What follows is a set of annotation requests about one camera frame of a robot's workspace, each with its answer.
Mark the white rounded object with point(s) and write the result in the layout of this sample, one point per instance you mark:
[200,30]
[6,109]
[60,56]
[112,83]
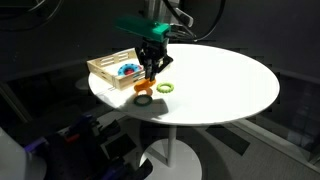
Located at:
[16,163]

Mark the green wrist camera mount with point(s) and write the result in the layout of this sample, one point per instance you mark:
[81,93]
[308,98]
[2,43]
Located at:
[143,27]

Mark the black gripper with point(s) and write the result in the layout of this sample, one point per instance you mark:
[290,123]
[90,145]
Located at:
[153,50]

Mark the white table pedestal base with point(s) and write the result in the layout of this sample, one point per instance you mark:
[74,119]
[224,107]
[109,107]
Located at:
[171,146]

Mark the purple bar piece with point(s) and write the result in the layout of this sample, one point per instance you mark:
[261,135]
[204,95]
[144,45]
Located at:
[36,144]

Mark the black stand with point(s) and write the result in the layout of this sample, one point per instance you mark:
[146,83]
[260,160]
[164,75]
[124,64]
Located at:
[93,146]

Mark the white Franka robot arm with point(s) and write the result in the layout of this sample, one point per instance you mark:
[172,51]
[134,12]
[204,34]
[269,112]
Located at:
[151,6]

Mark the wooden slatted tray box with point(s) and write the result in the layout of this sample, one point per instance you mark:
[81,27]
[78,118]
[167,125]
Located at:
[103,71]

